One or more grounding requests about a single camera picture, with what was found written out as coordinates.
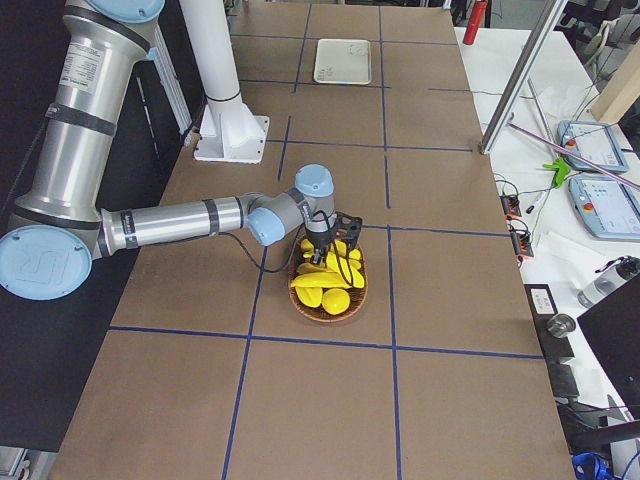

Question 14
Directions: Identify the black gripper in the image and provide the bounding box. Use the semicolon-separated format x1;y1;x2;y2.
305;212;362;265

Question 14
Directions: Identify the yellow banana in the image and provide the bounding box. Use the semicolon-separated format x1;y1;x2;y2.
290;272;350;288
300;238;315;256
326;240;366;288
296;262;333;275

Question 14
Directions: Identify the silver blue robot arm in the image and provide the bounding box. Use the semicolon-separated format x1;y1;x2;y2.
1;1;362;301

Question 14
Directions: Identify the brown woven basket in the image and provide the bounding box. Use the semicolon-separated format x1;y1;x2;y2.
288;238;368;323

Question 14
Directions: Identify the yellow lemon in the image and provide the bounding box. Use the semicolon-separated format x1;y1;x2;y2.
321;288;351;316

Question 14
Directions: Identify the white bear print tray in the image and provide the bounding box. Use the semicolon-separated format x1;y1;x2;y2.
313;39;372;85

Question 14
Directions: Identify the orange black electronics board upper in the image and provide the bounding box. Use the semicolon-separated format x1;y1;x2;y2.
500;194;522;220

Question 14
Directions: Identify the orange black electronics board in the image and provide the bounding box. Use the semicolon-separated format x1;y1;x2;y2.
510;229;534;261
500;194;522;220

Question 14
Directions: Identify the orange black electronics board lower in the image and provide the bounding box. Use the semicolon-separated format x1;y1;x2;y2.
510;229;534;261

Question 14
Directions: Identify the metal cylinder weight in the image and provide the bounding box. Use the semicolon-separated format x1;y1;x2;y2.
546;313;577;339

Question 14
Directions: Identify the green plastic clamp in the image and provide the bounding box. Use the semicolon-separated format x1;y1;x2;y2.
542;156;571;189

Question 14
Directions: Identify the red fire extinguisher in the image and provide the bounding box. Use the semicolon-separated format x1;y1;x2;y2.
463;0;489;45

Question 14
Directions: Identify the lower teach pendant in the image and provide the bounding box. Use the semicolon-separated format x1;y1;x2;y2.
568;175;640;241

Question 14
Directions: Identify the teach pendant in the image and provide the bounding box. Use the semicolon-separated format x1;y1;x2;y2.
557;120;629;174
568;175;640;241

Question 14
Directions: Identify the upper teach pendant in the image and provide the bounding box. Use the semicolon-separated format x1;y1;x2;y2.
557;120;629;174

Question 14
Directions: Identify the black monitor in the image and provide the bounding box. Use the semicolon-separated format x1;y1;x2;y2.
578;278;640;419

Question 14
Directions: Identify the metal rod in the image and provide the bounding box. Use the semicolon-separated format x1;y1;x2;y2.
508;122;640;191

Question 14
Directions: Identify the clear water bottle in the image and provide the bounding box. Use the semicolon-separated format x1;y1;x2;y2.
577;256;639;308

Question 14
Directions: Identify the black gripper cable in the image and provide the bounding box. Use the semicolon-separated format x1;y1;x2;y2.
219;212;366;289

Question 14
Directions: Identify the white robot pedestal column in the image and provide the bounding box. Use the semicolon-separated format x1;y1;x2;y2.
180;0;269;164

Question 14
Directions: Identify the aluminium frame post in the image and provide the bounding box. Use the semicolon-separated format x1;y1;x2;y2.
479;0;567;154

